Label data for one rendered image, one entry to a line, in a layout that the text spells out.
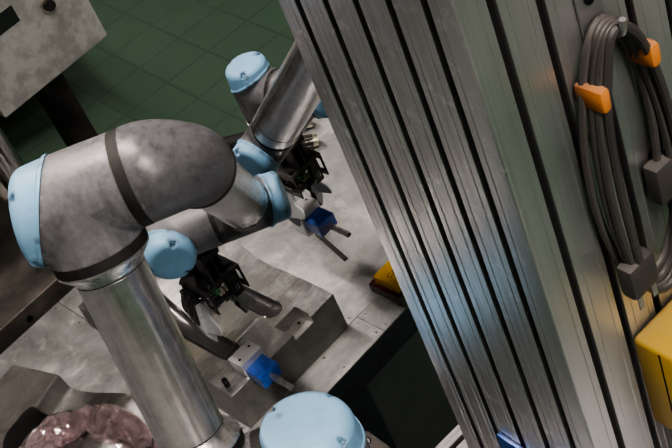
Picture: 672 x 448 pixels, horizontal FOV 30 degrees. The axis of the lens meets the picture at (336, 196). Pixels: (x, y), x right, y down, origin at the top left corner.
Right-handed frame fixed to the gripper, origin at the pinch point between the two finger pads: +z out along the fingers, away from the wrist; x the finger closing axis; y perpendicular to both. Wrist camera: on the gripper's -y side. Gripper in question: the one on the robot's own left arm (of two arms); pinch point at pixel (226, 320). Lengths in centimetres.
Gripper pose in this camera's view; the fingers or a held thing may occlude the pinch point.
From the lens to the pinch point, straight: 210.2
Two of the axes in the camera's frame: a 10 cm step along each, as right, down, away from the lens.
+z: 3.2, 7.1, 6.3
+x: 6.6, -6.4, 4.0
